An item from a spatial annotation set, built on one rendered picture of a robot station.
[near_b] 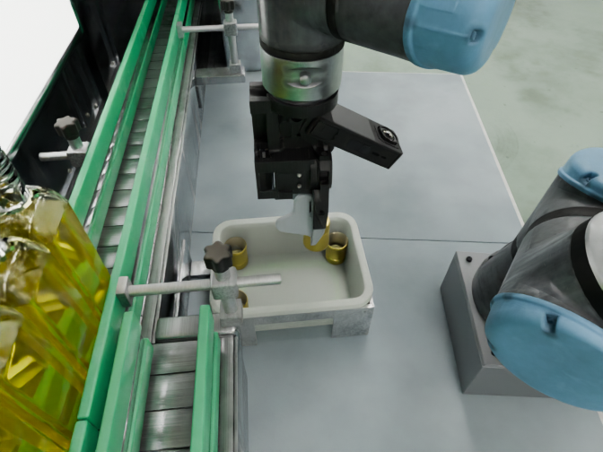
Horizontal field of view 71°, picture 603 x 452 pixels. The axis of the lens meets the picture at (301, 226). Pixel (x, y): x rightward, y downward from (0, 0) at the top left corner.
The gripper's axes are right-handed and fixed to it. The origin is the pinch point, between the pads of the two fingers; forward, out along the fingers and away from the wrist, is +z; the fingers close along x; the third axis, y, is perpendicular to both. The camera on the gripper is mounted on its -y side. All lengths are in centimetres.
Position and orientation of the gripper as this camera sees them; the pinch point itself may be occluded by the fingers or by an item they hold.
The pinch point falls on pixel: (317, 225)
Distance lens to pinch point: 55.8
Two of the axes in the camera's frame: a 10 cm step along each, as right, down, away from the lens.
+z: 0.0, 6.7, 7.4
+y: -10.0, 0.6, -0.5
